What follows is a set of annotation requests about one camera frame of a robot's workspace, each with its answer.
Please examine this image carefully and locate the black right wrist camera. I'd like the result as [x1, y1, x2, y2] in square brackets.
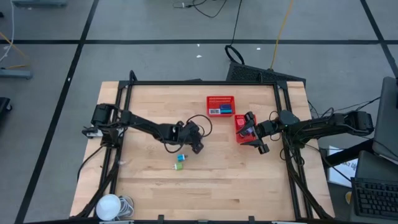
[278, 109, 301, 127]

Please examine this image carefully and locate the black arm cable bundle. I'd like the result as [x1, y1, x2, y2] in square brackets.
[279, 130, 312, 169]

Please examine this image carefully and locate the white floor cable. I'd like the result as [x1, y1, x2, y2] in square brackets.
[0, 0, 16, 63]

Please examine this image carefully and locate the yellow hanging cable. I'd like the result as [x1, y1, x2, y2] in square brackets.
[269, 0, 295, 70]

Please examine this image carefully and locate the yellow floor cable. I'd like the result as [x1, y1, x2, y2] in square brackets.
[0, 30, 31, 70]

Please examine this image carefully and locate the black metal bar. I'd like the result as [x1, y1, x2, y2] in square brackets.
[323, 139, 374, 169]

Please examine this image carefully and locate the black aluminium table frame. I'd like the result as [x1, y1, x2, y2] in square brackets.
[73, 70, 335, 222]

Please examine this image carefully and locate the black floor cable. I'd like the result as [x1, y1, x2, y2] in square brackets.
[172, 0, 228, 19]

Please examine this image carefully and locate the black floor object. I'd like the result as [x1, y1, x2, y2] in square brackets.
[0, 96, 13, 118]

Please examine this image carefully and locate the white paper sheet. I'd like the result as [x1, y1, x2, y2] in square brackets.
[327, 145, 359, 188]

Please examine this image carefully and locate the black mesh computer case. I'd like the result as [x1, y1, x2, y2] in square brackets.
[226, 61, 307, 85]

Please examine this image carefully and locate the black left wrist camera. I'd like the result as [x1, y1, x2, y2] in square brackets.
[183, 120, 201, 138]

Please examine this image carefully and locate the black hanging cable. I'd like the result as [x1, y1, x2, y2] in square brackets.
[224, 0, 246, 65]

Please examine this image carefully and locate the white coiled cable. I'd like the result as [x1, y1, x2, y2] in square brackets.
[118, 195, 136, 219]

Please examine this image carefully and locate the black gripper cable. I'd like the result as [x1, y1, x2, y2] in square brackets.
[267, 110, 282, 142]
[163, 114, 214, 154]

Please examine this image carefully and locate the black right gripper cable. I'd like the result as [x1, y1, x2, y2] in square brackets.
[267, 110, 282, 142]

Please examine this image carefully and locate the grey metal base bar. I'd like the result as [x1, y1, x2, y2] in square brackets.
[11, 0, 68, 8]
[0, 68, 34, 80]

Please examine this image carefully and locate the white round dome lamp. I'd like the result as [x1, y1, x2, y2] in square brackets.
[95, 194, 122, 222]

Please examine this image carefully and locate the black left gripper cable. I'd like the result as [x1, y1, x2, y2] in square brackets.
[163, 114, 214, 154]

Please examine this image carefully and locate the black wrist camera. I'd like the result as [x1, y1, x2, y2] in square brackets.
[183, 120, 201, 138]
[278, 109, 301, 127]

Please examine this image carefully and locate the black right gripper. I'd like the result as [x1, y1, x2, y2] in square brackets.
[236, 112, 279, 155]

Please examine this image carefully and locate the black keyboard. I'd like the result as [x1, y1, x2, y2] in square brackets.
[349, 150, 398, 222]

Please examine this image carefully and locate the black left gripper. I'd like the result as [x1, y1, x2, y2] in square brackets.
[162, 123, 205, 155]

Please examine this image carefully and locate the red plastic basket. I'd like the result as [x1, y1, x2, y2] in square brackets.
[233, 113, 259, 145]
[206, 95, 236, 118]

